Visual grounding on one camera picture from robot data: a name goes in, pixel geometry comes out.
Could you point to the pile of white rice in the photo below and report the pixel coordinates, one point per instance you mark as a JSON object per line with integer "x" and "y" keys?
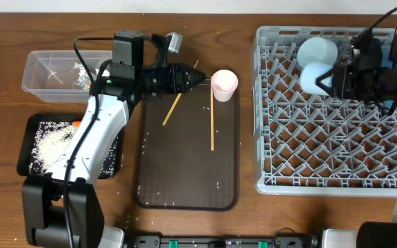
{"x": 52, "y": 138}

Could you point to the white paper napkin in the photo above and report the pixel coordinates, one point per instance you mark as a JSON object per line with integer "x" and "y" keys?
{"x": 105, "y": 73}

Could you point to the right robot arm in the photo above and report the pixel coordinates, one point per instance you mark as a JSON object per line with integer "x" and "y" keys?
{"x": 366, "y": 54}

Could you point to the orange carrot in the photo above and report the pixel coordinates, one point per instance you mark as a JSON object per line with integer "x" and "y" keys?
{"x": 76, "y": 123}

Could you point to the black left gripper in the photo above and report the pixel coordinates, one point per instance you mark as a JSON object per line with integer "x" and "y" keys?
{"x": 179, "y": 81}

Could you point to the dark brown serving tray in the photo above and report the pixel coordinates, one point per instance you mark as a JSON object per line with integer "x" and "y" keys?
{"x": 175, "y": 167}

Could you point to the black waste bin tray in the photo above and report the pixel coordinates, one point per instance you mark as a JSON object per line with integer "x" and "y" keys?
{"x": 36, "y": 127}

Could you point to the wooden chopstick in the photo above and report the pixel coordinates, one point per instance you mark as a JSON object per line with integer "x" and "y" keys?
{"x": 211, "y": 115}
{"x": 175, "y": 102}

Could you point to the black rail with green clips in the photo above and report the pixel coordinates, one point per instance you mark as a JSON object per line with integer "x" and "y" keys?
{"x": 281, "y": 241}

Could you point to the clear plastic bin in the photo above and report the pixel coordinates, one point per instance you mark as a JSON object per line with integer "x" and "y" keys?
{"x": 49, "y": 75}

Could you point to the light blue plastic cup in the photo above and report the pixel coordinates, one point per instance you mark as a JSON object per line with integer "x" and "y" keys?
{"x": 309, "y": 75}

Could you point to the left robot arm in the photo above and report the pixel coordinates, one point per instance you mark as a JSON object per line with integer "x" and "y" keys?
{"x": 60, "y": 207}

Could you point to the grey plastic dishwasher rack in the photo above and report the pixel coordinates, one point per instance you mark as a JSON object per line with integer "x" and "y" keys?
{"x": 314, "y": 145}

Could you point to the light blue plastic bowl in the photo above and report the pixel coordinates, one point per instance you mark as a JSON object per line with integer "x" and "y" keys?
{"x": 317, "y": 49}

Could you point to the pink plastic cup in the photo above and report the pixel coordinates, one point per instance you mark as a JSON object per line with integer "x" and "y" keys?
{"x": 224, "y": 83}

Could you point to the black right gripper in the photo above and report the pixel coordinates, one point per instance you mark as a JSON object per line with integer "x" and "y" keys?
{"x": 343, "y": 83}

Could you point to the dark blue plate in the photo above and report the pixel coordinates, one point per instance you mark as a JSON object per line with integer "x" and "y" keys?
{"x": 389, "y": 103}

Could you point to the foil snack wrapper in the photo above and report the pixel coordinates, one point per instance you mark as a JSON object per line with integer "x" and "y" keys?
{"x": 83, "y": 79}

